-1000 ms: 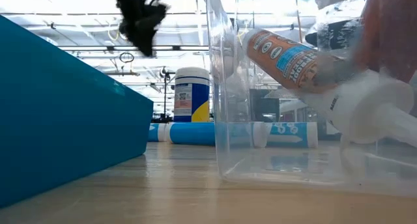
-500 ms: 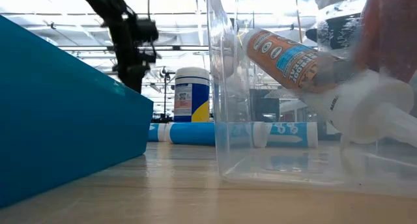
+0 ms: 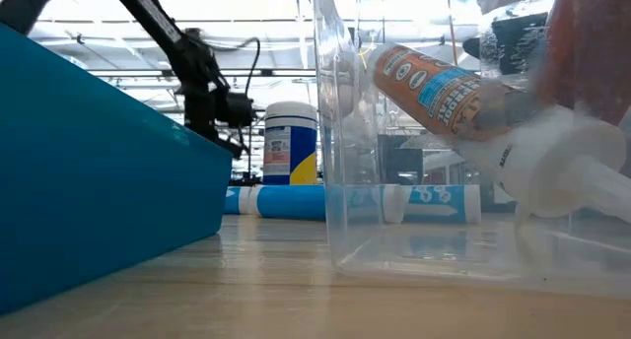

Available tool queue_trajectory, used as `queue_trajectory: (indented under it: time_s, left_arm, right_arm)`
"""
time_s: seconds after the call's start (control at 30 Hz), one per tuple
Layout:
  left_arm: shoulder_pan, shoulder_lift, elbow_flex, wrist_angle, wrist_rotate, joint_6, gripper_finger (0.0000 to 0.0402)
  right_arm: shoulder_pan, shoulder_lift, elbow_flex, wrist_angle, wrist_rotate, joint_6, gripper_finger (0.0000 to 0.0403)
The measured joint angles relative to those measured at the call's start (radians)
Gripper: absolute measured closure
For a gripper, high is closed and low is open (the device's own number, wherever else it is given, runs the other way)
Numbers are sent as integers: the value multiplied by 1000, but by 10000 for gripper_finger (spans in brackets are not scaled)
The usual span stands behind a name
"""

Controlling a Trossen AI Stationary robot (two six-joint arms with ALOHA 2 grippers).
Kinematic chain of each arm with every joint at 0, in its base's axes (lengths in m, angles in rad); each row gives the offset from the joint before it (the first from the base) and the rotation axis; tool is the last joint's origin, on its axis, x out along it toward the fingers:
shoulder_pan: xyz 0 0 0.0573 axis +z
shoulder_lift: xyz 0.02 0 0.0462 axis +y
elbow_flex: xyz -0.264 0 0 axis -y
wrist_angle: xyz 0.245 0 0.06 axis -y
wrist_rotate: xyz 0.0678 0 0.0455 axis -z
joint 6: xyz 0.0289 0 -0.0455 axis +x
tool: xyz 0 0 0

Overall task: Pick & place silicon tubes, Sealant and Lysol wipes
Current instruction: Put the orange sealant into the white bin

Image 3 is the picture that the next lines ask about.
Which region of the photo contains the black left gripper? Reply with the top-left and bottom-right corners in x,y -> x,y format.
170,27 -> 246,161

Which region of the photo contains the blue silicone sealant tube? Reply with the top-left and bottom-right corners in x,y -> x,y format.
248,184 -> 411,225
403,183 -> 483,226
223,185 -> 250,216

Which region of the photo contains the white blue wipes canister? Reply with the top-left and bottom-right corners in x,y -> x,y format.
262,101 -> 319,186

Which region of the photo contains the orange sealant tube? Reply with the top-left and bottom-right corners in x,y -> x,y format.
367,41 -> 631,225
534,0 -> 631,131

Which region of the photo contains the teal plastic bin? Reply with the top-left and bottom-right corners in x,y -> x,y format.
0,22 -> 234,316

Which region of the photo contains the clear plastic bin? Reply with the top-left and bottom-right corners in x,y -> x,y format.
312,0 -> 631,301

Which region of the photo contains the black perforated computer case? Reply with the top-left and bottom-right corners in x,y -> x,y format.
378,134 -> 426,186

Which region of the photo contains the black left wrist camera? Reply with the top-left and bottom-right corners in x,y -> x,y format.
216,91 -> 256,129

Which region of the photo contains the black aluminium table frame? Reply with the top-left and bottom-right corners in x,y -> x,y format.
86,68 -> 316,80

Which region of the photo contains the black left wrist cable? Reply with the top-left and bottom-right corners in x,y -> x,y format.
206,35 -> 261,102

